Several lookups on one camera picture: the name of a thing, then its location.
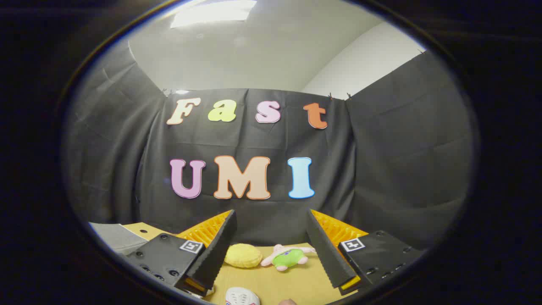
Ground black backdrop cloth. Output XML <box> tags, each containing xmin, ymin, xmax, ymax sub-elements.
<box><xmin>64</xmin><ymin>46</ymin><xmax>474</xmax><ymax>250</ymax></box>

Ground yellow plush toy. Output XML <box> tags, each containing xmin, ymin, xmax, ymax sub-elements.
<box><xmin>224</xmin><ymin>243</ymin><xmax>263</xmax><ymax>269</ymax></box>

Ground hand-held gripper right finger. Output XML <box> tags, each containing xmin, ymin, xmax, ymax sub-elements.
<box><xmin>306</xmin><ymin>209</ymin><xmax>425</xmax><ymax>296</ymax></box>

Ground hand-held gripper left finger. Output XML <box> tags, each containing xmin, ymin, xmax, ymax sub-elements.
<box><xmin>126</xmin><ymin>209</ymin><xmax>238</xmax><ymax>297</ymax></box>

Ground pink and green plush toy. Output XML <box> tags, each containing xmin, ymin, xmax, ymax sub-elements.
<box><xmin>260</xmin><ymin>244</ymin><xmax>317</xmax><ymax>272</ymax></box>

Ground white shoe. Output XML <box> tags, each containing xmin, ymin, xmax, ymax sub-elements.
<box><xmin>225</xmin><ymin>287</ymin><xmax>260</xmax><ymax>305</ymax></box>

